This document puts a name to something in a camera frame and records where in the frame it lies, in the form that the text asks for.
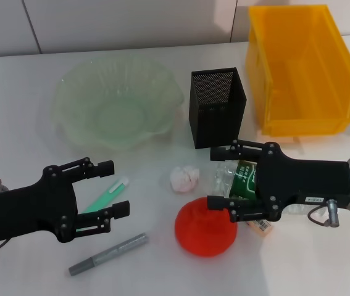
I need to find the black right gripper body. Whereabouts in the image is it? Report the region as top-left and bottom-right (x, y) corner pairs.
(256, 142), (350, 221)

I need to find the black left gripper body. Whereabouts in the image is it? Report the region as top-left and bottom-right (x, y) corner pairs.
(0, 165), (80, 244)

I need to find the clear green-label water bottle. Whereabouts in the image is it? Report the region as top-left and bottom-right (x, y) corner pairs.
(213, 158), (313, 218)

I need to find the red-orange toy orange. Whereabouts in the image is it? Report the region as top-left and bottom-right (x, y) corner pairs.
(174, 197), (239, 257)

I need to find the white paper ball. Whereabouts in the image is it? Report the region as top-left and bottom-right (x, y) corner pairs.
(169, 165), (201, 194)

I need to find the green retractable pen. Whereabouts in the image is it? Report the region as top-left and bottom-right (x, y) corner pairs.
(75, 175), (130, 234)

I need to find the black mesh pen holder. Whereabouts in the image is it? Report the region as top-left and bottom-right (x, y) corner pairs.
(188, 67), (248, 150)

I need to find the grey marker pen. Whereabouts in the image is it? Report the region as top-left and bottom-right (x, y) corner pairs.
(68, 232), (149, 277)

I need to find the beige eraser with barcode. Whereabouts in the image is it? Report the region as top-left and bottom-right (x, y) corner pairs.
(245, 218), (273, 237)

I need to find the green glass fruit bowl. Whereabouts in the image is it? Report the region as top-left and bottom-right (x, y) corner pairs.
(51, 55), (185, 152)

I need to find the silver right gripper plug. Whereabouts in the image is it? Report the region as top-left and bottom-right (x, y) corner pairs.
(325, 199), (340, 228)

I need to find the yellow plastic bin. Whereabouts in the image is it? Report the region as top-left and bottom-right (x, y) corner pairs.
(244, 3), (350, 136)

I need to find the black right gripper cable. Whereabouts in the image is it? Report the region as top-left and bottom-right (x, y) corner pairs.
(307, 205), (330, 226)

